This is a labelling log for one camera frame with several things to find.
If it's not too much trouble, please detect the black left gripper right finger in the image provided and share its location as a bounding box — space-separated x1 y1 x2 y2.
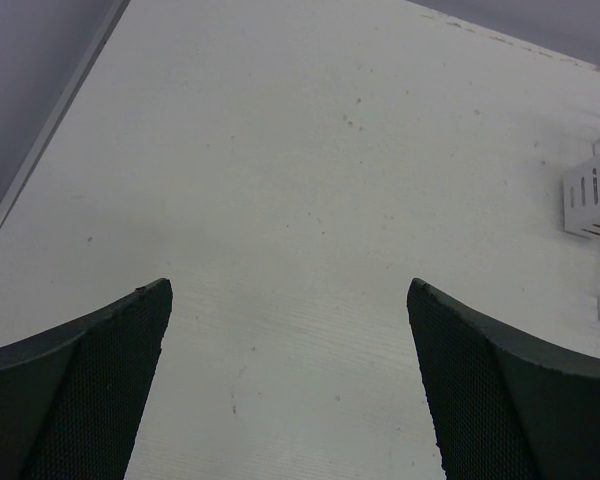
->
406 278 600 479

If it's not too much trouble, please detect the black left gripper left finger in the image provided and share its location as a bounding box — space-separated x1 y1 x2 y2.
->
0 279 172 479

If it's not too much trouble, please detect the white cutlery holder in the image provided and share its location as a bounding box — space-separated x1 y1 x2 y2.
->
562 153 600 239

